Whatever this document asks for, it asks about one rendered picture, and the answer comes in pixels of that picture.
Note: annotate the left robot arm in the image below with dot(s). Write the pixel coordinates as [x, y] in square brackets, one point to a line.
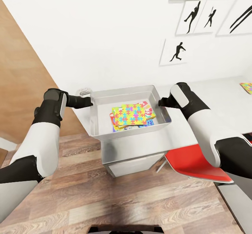
[37, 157]

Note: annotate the board game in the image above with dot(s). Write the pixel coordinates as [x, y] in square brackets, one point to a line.
[149, 114]
[126, 128]
[149, 123]

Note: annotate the jigsaw puzzle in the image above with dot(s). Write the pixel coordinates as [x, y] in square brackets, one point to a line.
[247, 86]
[132, 114]

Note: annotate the toy box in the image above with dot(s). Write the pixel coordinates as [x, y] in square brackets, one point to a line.
[101, 126]

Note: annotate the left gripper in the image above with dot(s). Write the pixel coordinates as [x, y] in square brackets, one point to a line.
[82, 102]

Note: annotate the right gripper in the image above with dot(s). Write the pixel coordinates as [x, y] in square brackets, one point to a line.
[166, 103]

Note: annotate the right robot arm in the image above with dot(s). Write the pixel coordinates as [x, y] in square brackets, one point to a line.
[222, 146]

